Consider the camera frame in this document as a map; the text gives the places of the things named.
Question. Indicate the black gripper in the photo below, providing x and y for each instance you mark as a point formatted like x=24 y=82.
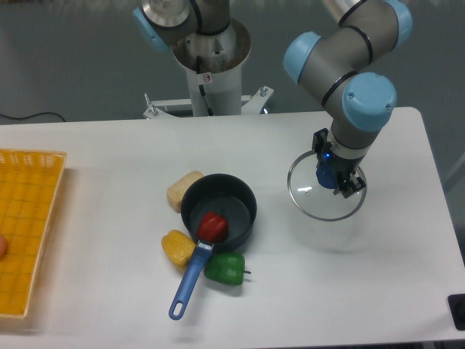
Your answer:
x=337 y=164

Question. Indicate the glass pot lid blue knob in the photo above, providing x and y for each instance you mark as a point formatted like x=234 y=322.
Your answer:
x=312 y=187

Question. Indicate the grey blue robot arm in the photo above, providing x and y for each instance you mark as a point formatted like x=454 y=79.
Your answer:
x=332 y=70

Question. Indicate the red bell pepper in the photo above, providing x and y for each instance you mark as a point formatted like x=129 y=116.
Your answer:
x=213 y=228

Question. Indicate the green bell pepper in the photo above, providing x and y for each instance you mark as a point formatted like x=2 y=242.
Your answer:
x=226 y=268

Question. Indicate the black device at table edge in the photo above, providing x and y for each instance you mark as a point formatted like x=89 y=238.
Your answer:
x=457 y=308

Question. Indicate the beige bread loaf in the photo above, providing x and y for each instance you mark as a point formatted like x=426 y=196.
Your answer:
x=175 y=193

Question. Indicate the yellow bell pepper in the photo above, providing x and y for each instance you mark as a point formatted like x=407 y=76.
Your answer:
x=178 y=247

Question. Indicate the yellow woven basket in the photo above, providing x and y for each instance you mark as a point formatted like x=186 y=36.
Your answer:
x=30 y=181

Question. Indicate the orange object in basket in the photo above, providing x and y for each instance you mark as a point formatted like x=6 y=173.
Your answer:
x=3 y=246

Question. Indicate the dark pot blue handle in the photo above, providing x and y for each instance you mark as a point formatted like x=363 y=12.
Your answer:
x=219 y=211

